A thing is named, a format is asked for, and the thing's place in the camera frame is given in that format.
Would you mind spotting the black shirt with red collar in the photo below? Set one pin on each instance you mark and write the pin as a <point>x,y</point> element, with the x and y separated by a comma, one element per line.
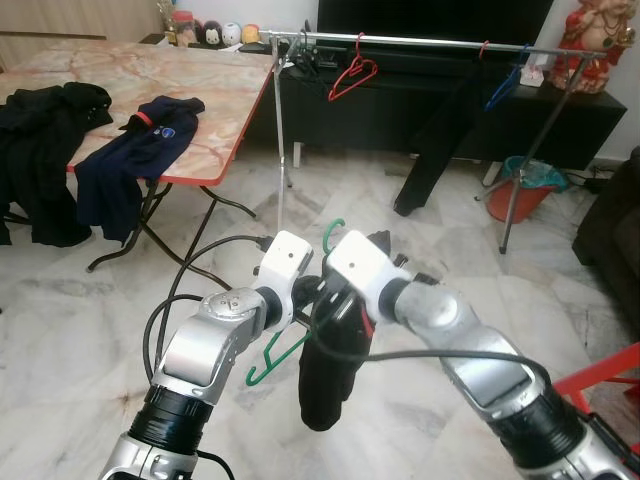
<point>325,390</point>

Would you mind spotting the green hanger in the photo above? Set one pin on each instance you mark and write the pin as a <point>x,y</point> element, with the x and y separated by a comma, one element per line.
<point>265,372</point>

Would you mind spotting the red hanger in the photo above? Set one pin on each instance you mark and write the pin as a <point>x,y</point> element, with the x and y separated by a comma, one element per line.
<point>483,48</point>
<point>358,60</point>

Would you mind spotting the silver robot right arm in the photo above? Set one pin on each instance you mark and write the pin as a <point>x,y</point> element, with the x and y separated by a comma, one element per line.
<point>470,340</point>

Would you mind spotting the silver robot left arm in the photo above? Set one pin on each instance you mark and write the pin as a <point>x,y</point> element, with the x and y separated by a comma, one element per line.
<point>200,350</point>

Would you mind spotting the thin black hanger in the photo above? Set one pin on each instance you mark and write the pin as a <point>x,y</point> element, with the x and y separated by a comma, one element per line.
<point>300,55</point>

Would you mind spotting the blue hanger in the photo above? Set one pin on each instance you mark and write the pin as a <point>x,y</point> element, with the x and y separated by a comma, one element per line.
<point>505,92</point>

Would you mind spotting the long black garment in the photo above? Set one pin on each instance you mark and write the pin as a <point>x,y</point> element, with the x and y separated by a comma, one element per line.
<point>440,140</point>

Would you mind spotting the black TV cabinet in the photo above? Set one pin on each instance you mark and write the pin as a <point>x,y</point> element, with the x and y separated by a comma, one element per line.
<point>380,110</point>

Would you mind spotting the red bin with teal bag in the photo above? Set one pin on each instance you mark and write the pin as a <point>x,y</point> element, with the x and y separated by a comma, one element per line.
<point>520,200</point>

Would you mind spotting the navy shirt with red collar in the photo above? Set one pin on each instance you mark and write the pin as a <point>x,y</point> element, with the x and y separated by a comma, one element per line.
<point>130,160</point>

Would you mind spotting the pink marble folding table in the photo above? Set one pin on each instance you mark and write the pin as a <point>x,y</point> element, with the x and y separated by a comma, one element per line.
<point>200,90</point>

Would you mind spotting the orange round figurine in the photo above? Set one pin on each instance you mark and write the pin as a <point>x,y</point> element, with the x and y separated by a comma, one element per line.
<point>250,33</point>

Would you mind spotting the white round figurine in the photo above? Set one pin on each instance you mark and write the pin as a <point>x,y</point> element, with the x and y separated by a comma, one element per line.
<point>231,33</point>

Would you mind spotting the red plastic stool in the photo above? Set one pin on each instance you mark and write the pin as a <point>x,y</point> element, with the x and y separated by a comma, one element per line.
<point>600,375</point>

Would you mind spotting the black round figurine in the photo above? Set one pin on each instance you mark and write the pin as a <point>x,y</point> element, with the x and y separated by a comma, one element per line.
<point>211,33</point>

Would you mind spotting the dark grey fabric sofa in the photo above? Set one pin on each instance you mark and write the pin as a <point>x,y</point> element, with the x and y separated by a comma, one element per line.
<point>615,250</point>

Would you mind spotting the jar with red lid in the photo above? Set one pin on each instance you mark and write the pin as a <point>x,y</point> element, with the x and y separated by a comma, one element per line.
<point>182,30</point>

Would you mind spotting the black television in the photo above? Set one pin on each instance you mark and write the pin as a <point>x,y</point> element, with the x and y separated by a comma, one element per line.
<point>430,15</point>

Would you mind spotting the white box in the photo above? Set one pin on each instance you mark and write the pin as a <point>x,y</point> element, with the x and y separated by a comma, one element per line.
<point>535,72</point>

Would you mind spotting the black shirt with white logo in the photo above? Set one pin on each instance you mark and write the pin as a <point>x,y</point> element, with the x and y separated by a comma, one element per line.
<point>40,150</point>

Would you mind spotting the gold trophy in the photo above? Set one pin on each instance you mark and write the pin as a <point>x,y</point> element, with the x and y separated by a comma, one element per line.
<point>166,12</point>

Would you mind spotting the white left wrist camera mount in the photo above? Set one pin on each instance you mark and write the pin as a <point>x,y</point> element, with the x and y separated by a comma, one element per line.
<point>285,260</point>

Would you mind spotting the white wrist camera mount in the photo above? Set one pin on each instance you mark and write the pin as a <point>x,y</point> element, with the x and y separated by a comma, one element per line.
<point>285,260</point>
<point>360,265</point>

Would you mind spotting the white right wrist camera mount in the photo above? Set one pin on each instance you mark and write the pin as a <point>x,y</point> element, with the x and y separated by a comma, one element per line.
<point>360,265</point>

